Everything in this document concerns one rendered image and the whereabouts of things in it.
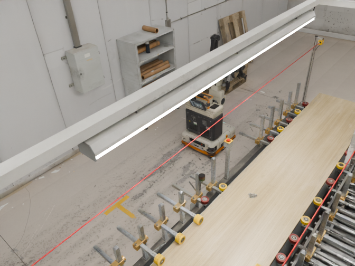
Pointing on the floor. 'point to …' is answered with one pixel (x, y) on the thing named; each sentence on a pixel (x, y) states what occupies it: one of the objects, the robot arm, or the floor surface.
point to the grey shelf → (127, 42)
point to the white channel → (37, 153)
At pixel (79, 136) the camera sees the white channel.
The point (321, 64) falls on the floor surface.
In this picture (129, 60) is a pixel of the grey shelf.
